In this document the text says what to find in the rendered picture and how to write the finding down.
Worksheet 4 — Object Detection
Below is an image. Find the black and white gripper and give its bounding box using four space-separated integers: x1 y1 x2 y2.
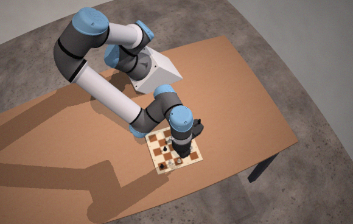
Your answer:
171 119 204 159

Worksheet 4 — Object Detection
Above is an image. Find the brown and cream chessboard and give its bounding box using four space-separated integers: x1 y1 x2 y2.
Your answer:
145 127 203 175

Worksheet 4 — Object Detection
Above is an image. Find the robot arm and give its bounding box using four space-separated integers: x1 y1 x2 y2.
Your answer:
54 7 194 140

